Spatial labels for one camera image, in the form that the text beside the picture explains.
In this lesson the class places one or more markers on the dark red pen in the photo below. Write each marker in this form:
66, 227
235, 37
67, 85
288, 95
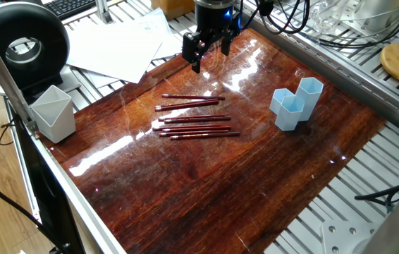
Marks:
196, 118
192, 126
206, 135
192, 97
185, 105
196, 130

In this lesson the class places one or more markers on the light blue hexagonal pen holder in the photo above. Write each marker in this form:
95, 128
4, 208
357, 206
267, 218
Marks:
287, 113

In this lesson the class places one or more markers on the black keyboard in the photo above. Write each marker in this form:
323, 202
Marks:
72, 7

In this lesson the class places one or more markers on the large white paper sheet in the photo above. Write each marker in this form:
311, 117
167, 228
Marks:
115, 49

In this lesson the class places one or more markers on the brown wood-grain board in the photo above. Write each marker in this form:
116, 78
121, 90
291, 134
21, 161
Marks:
206, 183

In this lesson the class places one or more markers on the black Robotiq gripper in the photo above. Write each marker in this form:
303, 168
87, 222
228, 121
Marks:
217, 15

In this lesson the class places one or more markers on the silver metal post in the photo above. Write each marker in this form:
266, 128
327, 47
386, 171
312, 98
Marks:
103, 10

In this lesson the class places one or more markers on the small tan box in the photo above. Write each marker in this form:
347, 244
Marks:
175, 7

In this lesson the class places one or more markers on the grey aluminium frame rail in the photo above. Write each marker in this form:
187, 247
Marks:
5, 74

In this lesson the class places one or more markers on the grey pentagonal pen holder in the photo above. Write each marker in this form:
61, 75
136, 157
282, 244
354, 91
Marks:
55, 123

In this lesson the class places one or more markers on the small white paper sheet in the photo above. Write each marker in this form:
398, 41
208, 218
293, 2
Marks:
150, 28

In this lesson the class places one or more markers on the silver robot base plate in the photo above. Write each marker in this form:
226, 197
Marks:
340, 240

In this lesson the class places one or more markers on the clear plastic container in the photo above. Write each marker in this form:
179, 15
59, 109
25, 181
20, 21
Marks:
330, 15

